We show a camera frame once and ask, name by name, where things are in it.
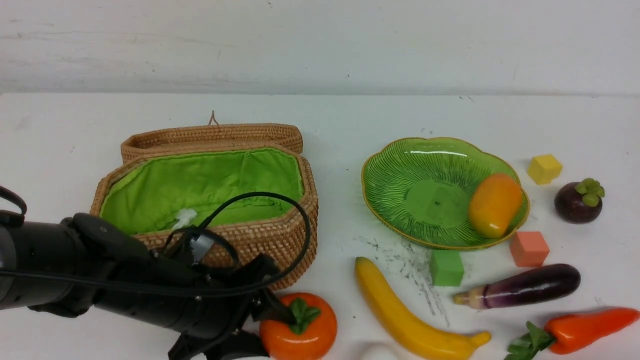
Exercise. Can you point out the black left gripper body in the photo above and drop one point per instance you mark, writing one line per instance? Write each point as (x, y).
(205, 318)

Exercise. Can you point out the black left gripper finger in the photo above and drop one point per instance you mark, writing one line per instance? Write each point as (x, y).
(267, 307)
(229, 346)

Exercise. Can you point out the orange persimmon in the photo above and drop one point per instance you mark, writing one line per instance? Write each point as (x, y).
(310, 338)

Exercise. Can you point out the white radish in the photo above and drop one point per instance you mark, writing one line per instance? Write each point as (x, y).
(378, 351)

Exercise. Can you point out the yellow banana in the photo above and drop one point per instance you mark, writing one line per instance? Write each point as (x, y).
(413, 334)

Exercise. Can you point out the orange yellow mango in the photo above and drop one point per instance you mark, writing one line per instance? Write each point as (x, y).
(494, 204)

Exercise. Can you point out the purple eggplant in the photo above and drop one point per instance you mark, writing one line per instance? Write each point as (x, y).
(538, 285)

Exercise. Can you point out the orange red pepper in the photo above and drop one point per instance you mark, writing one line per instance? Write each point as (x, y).
(570, 333)

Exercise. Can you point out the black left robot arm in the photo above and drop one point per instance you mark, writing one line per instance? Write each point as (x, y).
(58, 268)

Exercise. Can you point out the woven rattan basket green lining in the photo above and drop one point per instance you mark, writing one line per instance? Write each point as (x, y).
(143, 198)

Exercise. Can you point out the woven rattan basket lid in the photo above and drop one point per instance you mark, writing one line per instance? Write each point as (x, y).
(191, 137)

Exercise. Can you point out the green foam cube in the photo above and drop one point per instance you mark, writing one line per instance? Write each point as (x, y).
(446, 268)

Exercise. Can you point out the green ribbed glass plate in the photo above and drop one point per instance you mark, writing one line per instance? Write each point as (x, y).
(421, 189)

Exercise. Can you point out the orange foam cube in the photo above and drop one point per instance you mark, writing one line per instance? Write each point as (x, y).
(529, 249)

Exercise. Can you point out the yellow foam cube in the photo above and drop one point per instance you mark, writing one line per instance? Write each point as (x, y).
(543, 169)

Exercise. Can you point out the purple mangosteen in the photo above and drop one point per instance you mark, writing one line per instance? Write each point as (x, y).
(580, 202)

